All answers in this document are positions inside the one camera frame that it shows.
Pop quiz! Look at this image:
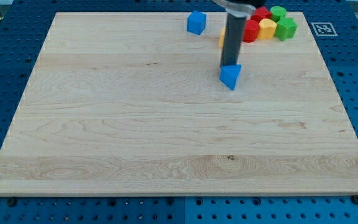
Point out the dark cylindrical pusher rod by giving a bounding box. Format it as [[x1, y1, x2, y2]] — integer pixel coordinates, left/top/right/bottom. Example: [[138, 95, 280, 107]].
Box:
[[220, 13, 247, 67]]

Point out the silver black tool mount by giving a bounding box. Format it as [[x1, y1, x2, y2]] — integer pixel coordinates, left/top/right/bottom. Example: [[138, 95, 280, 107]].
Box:
[[212, 0, 267, 17]]

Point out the blue triangular prism block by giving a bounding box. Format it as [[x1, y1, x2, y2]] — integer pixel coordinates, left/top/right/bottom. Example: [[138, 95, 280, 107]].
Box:
[[219, 64, 242, 90]]

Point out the blue cube block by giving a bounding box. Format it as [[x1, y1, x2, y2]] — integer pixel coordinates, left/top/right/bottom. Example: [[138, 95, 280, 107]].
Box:
[[186, 11, 207, 35]]

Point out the yellow block behind rod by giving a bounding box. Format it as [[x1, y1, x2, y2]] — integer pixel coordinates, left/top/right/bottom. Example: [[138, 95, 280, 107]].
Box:
[[219, 27, 226, 49]]

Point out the red cylinder block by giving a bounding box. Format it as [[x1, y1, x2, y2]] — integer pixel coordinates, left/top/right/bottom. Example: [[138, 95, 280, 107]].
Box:
[[242, 19, 259, 43]]

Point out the red star block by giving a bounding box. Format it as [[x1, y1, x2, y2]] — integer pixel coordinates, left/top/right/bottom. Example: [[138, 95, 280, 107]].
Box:
[[250, 6, 272, 22]]

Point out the yellow rounded block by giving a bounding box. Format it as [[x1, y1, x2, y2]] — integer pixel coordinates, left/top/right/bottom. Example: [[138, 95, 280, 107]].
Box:
[[257, 19, 277, 40]]

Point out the green cylinder block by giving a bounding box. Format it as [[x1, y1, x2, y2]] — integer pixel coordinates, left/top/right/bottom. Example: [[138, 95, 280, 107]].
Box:
[[270, 6, 287, 22]]

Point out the green star block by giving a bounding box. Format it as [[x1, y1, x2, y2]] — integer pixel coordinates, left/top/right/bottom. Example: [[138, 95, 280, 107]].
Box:
[[274, 17, 298, 41]]

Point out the white fiducial marker tag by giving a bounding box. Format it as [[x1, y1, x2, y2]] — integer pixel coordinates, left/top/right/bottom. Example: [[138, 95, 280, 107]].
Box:
[[311, 22, 337, 37]]

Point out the wooden board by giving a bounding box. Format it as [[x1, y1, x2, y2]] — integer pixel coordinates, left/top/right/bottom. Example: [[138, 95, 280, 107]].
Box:
[[0, 12, 358, 197]]

